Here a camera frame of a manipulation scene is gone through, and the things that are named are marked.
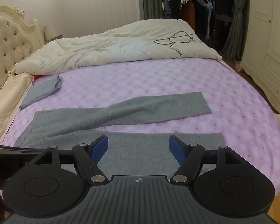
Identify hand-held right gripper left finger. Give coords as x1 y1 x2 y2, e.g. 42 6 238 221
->
30 135 109 184

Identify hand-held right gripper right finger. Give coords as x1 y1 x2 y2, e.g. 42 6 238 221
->
169 135 246 184

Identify grey pants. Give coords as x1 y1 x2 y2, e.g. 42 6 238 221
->
14 91 225 187

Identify beige cloth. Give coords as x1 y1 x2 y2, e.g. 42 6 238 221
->
0 72 34 143

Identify blue-grey folded cloth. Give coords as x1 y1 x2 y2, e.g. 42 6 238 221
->
19 76 63 111

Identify pink checked bed sheet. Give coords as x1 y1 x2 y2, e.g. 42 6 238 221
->
0 57 280 194

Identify white duvet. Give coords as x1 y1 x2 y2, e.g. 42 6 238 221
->
12 19 223 76

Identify cream tufted headboard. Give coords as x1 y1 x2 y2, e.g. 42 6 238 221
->
0 1 46 98

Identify white table lamp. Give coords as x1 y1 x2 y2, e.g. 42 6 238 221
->
43 24 57 43

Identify dark hanging garment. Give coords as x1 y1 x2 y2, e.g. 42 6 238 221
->
193 0 210 40

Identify orange hanging garment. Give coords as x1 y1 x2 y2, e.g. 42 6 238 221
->
181 1 196 31

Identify blue patterned hanging garment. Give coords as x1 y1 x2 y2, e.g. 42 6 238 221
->
206 1 215 40

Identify grey patterned curtain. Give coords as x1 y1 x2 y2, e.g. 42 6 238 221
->
220 0 250 61
141 0 165 20

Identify cream wardrobe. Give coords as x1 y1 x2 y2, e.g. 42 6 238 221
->
240 0 280 115

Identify black hanging garment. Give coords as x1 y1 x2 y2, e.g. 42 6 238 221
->
168 0 185 19

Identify black cable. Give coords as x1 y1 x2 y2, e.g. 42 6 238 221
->
154 31 203 56

